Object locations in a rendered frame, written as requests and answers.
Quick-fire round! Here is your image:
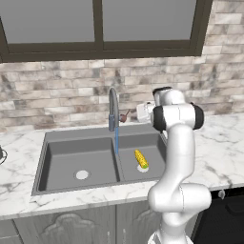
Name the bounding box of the grey carved cupboard door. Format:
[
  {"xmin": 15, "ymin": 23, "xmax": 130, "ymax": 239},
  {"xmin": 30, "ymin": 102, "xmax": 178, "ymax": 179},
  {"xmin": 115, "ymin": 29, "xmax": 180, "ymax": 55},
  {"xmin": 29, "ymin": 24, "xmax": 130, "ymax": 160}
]
[
  {"xmin": 115, "ymin": 199, "xmax": 167, "ymax": 244},
  {"xmin": 12, "ymin": 205, "xmax": 117, "ymax": 244}
]

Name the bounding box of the grey drawer front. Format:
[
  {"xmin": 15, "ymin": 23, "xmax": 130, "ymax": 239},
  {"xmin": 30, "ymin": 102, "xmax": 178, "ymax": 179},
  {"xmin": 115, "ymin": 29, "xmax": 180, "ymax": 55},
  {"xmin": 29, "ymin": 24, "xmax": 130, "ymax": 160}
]
[{"xmin": 0, "ymin": 218, "xmax": 22, "ymax": 244}]

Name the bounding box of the grey double sink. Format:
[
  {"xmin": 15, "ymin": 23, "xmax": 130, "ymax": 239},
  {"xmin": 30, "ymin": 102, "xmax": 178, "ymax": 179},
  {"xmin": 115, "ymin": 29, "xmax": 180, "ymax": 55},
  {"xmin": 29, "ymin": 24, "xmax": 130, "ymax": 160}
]
[{"xmin": 30, "ymin": 123, "xmax": 169, "ymax": 196}]

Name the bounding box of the brown faucet handle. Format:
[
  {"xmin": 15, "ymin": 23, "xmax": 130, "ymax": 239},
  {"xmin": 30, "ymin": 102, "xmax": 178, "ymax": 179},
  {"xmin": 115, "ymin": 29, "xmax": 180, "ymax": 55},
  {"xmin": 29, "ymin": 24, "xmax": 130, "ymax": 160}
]
[{"xmin": 119, "ymin": 109, "xmax": 135, "ymax": 124}]

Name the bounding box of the blue water stream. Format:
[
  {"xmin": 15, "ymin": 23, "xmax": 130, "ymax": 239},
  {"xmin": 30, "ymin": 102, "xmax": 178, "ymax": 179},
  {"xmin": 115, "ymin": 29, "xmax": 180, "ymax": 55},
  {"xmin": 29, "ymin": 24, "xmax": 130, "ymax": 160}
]
[{"xmin": 114, "ymin": 126, "xmax": 119, "ymax": 155}]

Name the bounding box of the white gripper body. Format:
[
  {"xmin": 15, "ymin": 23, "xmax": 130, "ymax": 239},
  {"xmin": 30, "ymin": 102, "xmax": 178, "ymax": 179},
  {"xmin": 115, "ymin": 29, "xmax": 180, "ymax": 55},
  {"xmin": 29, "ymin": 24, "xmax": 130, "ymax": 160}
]
[{"xmin": 135, "ymin": 101, "xmax": 156, "ymax": 124}]

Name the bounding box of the yellow corn cob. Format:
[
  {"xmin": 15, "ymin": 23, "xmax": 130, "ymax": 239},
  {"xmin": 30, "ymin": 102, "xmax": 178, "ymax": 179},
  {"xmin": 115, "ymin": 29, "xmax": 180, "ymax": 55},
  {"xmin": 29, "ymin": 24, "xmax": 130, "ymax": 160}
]
[{"xmin": 133, "ymin": 149, "xmax": 150, "ymax": 170}]

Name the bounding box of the black oven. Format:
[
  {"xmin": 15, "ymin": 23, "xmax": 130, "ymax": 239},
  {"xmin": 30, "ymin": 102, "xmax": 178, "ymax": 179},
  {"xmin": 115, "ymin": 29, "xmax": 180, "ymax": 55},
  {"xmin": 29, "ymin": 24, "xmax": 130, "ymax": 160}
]
[{"xmin": 192, "ymin": 187, "xmax": 244, "ymax": 244}]

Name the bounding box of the dark round appliance with cable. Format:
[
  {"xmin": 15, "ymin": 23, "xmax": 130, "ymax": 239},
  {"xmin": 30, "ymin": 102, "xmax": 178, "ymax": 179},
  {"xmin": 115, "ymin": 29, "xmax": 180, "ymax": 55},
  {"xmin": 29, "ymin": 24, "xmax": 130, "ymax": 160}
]
[{"xmin": 0, "ymin": 145, "xmax": 9, "ymax": 166}]

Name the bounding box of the dark framed window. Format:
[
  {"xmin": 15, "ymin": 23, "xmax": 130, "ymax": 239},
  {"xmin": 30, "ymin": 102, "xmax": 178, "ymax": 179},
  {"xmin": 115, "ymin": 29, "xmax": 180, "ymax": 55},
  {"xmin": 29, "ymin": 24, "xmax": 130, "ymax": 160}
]
[{"xmin": 0, "ymin": 0, "xmax": 214, "ymax": 64}]

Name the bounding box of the grey curved faucet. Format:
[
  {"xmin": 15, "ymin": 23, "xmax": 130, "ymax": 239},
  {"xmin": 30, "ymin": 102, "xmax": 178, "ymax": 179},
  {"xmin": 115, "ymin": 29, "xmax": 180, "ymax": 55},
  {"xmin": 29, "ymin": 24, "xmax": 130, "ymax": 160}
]
[{"xmin": 108, "ymin": 86, "xmax": 120, "ymax": 132}]

